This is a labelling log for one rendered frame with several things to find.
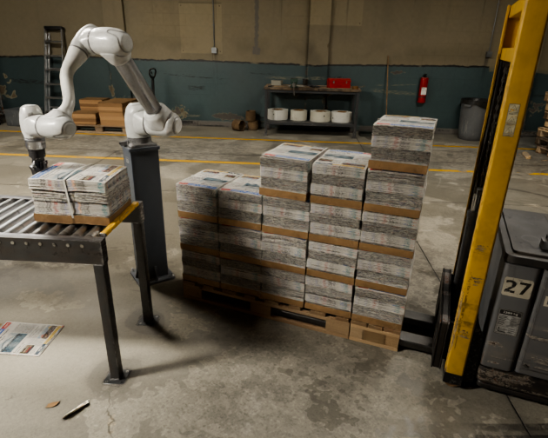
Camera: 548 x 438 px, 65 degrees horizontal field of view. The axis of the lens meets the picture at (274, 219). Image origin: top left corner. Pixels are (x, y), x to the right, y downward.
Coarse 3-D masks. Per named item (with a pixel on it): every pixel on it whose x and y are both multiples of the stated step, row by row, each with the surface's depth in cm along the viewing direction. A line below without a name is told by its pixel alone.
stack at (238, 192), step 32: (192, 192) 264; (224, 192) 256; (256, 192) 252; (192, 224) 273; (288, 224) 248; (320, 224) 240; (352, 224) 233; (192, 256) 283; (256, 256) 264; (288, 256) 255; (320, 256) 247; (352, 256) 239; (192, 288) 292; (256, 288) 271; (288, 288) 262; (320, 288) 254; (352, 288) 249; (288, 320) 272
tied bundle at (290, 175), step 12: (264, 156) 239; (264, 168) 241; (276, 168) 238; (288, 168) 235; (300, 168) 232; (264, 180) 243; (276, 180) 241; (288, 180) 237; (300, 180) 235; (300, 192) 237
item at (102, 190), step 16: (80, 176) 205; (96, 176) 206; (112, 176) 208; (128, 176) 227; (80, 192) 203; (96, 192) 202; (112, 192) 209; (128, 192) 228; (80, 208) 206; (96, 208) 206; (112, 208) 210
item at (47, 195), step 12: (48, 168) 216; (60, 168) 217; (72, 168) 219; (36, 180) 202; (48, 180) 201; (36, 192) 204; (48, 192) 204; (60, 192) 204; (36, 204) 207; (48, 204) 207; (60, 204) 207
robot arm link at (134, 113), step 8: (128, 104) 274; (136, 104) 272; (128, 112) 272; (136, 112) 271; (128, 120) 273; (136, 120) 271; (128, 128) 275; (136, 128) 273; (128, 136) 279; (136, 136) 277; (144, 136) 279
